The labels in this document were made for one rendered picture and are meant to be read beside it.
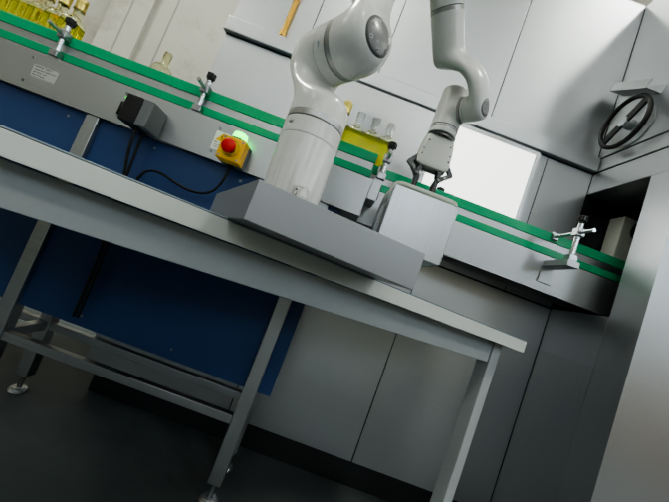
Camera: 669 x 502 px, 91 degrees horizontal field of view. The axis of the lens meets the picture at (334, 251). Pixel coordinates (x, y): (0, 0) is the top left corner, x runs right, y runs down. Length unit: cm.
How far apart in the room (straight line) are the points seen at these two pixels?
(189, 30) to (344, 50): 391
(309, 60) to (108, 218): 49
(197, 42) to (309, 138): 393
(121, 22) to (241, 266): 395
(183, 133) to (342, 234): 76
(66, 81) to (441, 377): 161
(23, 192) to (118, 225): 11
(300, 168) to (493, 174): 100
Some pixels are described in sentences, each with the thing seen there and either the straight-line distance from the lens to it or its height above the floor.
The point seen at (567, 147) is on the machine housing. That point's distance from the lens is 170.
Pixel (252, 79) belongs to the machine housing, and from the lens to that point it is 154.
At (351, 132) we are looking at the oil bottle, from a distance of 122.
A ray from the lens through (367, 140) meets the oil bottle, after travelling 122.
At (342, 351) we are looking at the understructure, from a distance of 132.
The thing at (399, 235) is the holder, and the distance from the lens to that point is 83.
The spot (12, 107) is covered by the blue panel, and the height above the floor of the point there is 86.
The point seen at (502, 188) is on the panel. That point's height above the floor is 129.
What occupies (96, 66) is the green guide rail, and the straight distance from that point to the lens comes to 138.
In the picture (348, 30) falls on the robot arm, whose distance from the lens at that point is 72.
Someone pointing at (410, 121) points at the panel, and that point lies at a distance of 145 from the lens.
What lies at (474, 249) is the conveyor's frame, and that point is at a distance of 120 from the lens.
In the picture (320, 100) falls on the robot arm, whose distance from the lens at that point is 69.
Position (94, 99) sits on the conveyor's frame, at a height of 97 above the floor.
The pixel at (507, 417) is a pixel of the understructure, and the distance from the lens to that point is 158.
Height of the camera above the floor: 72
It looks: 5 degrees up
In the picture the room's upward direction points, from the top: 21 degrees clockwise
